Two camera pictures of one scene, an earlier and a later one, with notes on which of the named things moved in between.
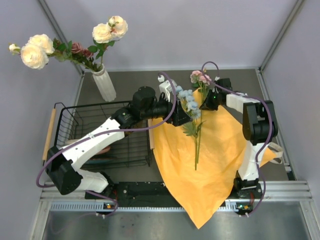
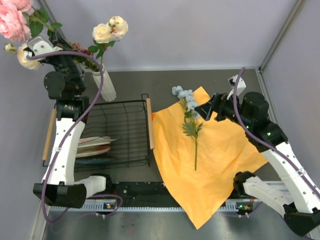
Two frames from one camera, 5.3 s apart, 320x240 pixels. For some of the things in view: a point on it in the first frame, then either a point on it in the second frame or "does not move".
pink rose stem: x=200 y=84 → x=18 y=21
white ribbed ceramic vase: x=104 y=84 does not move
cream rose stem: x=106 y=34 does not move
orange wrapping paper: x=201 y=160 does not move
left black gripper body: x=163 y=109 → x=64 y=64
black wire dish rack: x=67 y=122 does not move
